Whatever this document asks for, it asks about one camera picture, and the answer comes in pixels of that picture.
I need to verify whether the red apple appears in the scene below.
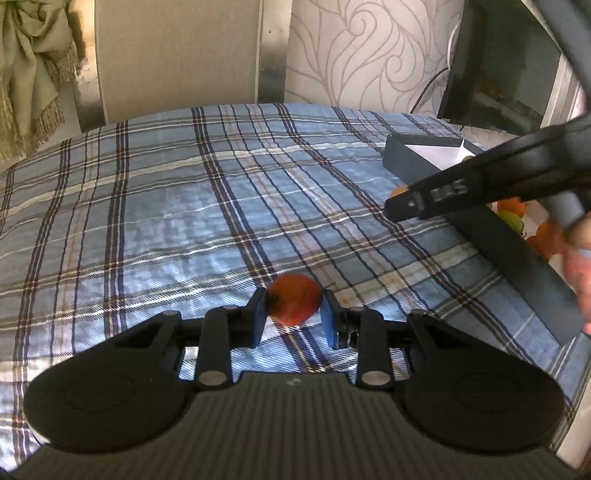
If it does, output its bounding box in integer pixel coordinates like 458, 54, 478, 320
266, 273, 322, 326

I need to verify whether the green fruit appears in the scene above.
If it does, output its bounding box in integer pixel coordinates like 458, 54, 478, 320
497, 210, 525, 236

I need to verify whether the wrinkled large orange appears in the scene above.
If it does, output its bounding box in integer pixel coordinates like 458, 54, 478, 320
496, 197, 527, 218

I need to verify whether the knotted green curtain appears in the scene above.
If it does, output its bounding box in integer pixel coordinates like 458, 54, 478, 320
1, 0, 79, 162

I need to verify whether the blue plaid tablecloth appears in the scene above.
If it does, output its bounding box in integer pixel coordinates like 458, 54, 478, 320
1, 104, 590, 470

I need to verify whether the black wall television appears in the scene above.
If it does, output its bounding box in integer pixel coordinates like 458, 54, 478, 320
438, 0, 560, 136

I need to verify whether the grey white cardboard box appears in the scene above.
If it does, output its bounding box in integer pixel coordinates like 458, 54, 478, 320
383, 134, 584, 345

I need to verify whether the small mandarin orange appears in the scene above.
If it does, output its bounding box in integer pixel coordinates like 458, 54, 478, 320
390, 185, 409, 198

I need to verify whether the large stemmed orange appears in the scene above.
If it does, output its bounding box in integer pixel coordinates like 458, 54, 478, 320
526, 220, 565, 262

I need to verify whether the person right hand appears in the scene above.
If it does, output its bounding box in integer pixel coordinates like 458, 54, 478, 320
563, 213, 591, 335

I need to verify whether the black television cable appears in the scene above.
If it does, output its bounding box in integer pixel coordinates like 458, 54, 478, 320
410, 66, 450, 115

